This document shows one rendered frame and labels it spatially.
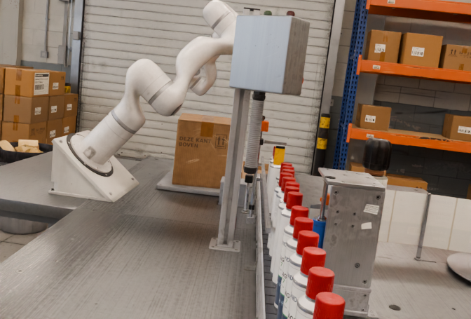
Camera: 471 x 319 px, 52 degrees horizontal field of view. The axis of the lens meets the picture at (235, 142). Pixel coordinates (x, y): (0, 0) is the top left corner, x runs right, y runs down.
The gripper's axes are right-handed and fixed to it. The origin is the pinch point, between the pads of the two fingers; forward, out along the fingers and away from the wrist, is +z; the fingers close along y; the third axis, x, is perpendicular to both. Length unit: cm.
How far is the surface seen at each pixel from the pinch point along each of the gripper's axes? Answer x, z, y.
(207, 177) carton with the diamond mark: 21, -42, 50
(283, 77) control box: 3, -127, 56
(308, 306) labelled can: 1, -162, 114
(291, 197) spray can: 11, -132, 86
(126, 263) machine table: -8, -94, 104
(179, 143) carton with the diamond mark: 5, -43, 43
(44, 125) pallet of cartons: -60, 270, -59
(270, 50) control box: -2, -126, 50
